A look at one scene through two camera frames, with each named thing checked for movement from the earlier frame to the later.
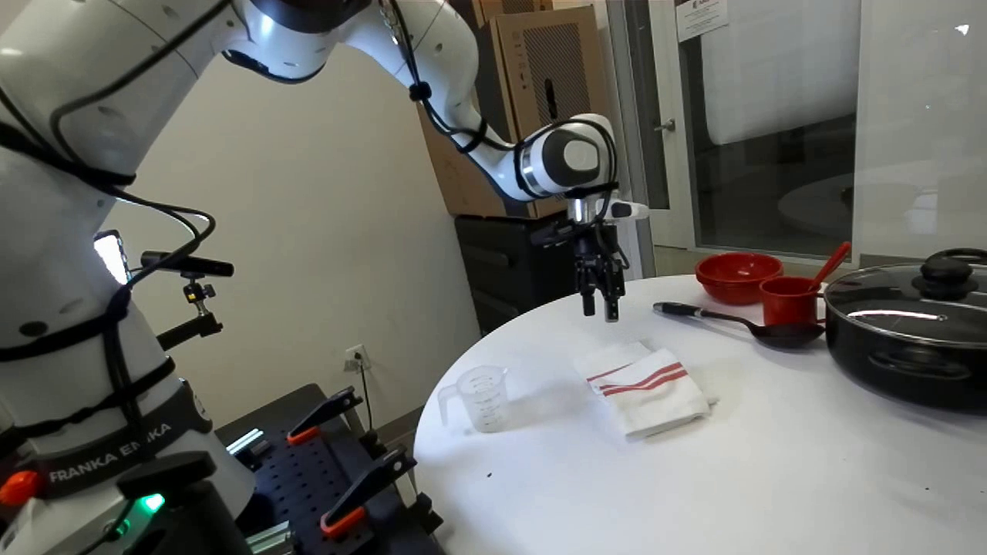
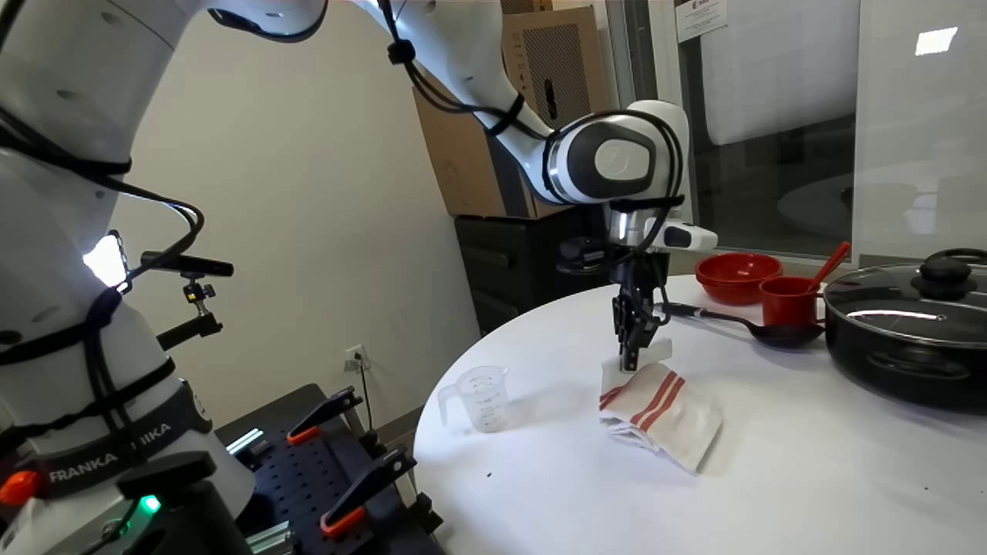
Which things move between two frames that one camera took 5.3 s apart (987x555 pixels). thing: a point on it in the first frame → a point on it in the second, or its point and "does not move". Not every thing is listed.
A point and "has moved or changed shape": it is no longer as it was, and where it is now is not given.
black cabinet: [510, 269] does not move
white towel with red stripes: [652, 393] has moved or changed shape
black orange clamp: [307, 430] does not move
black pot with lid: [918, 329] does not move
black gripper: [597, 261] → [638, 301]
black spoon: [782, 339] does not move
